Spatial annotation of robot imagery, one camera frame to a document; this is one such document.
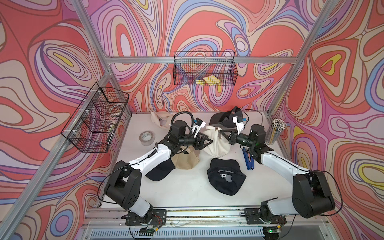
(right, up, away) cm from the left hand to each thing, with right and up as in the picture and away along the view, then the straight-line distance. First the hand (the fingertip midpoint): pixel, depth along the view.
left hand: (211, 140), depth 77 cm
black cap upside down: (+10, -22, +10) cm, 26 cm away
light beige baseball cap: (+6, -4, +8) cm, 10 cm away
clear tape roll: (-42, -1, +27) cm, 50 cm away
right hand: (+6, +3, +4) cm, 7 cm away
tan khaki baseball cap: (-13, -14, +14) cm, 24 cm away
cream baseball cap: (-33, +14, +30) cm, 47 cm away
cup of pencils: (+42, +8, +12) cm, 44 cm away
